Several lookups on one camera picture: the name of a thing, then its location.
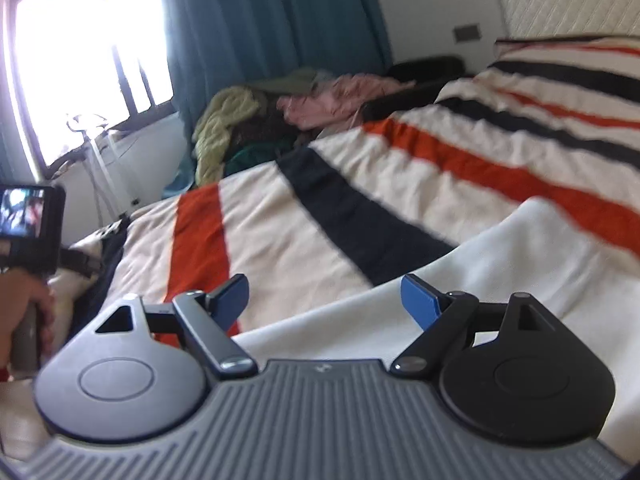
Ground white pants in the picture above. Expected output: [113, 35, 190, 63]
[232, 197, 640, 461]

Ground pink garment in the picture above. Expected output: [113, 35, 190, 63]
[276, 73, 416, 131]

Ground yellow-green fuzzy blanket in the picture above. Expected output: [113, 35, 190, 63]
[192, 86, 263, 187]

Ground orange black striped blanket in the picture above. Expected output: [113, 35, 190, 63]
[65, 35, 640, 346]

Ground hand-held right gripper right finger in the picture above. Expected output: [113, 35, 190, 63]
[390, 274, 557, 378]

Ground dark patterned garment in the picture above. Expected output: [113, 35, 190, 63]
[225, 110, 321, 161]

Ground blue curtain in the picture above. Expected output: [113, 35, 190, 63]
[0, 110, 23, 183]
[152, 0, 393, 126]

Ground white garment steamer stand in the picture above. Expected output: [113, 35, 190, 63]
[65, 112, 136, 221]

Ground olive green garment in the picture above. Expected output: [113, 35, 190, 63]
[247, 66, 326, 96]

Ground barred window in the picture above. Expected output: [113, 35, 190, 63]
[0, 0, 176, 181]

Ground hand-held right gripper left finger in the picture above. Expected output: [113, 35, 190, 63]
[95, 273, 259, 379]

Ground person's left hand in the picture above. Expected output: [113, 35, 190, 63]
[0, 267, 57, 373]

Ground white quilted headboard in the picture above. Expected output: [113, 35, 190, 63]
[495, 0, 640, 43]

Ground teal green garment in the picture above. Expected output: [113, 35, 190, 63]
[227, 144, 296, 165]

